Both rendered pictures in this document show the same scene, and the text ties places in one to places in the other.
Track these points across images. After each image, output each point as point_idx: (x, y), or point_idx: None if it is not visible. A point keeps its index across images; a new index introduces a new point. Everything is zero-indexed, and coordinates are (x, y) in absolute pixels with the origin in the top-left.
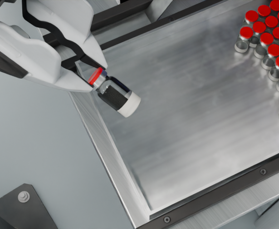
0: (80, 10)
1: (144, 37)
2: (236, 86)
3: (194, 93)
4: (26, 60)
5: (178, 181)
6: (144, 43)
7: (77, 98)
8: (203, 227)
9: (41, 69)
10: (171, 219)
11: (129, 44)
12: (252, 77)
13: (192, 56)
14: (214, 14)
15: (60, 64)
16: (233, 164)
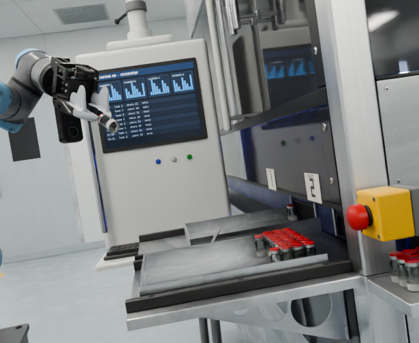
0: (104, 93)
1: (193, 248)
2: (248, 265)
3: (216, 269)
4: (76, 105)
5: None
6: (195, 256)
7: (137, 275)
8: (179, 308)
9: (80, 107)
10: (154, 295)
11: (183, 252)
12: (262, 263)
13: (225, 260)
14: (250, 247)
15: (85, 96)
16: None
